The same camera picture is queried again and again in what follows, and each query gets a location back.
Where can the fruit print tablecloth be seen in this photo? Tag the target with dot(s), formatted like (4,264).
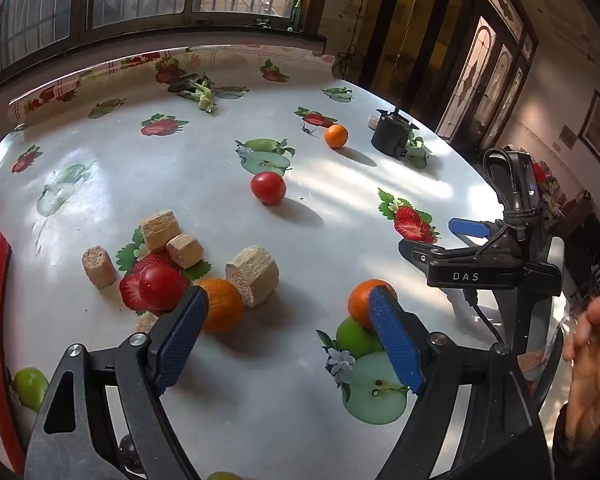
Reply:
(205,170)

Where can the red tomato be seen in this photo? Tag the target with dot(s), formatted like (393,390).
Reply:
(160,287)
(268,187)

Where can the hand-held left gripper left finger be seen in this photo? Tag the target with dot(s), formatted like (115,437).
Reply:
(180,335)

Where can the green bottle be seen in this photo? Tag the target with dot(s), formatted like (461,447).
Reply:
(296,14)

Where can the small beige block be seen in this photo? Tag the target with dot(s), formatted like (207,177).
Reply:
(373,121)

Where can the person's right hand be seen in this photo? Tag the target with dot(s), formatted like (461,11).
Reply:
(592,360)

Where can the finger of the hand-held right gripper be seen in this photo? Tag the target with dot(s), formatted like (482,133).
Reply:
(467,227)
(425,256)

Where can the green leafy vegetable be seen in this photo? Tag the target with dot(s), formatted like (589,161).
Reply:
(200,91)

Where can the stained glass door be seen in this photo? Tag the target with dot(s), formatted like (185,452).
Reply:
(485,75)

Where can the person's right forearm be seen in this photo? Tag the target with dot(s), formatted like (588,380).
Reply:
(595,462)

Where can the yellow door panel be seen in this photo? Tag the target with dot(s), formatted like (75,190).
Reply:
(405,35)

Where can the orange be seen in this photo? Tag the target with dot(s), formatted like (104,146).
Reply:
(361,302)
(336,136)
(225,305)

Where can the dark wooden cabinet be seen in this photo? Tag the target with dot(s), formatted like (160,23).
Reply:
(587,240)

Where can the wooden block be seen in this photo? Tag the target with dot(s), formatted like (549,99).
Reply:
(252,276)
(99,266)
(185,250)
(160,230)
(145,321)

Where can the small dark windowsill object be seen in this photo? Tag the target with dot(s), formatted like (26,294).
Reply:
(261,22)

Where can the small wall paper note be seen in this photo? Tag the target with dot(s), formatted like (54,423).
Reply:
(567,136)

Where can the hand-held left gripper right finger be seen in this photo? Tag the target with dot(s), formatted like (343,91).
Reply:
(395,340)

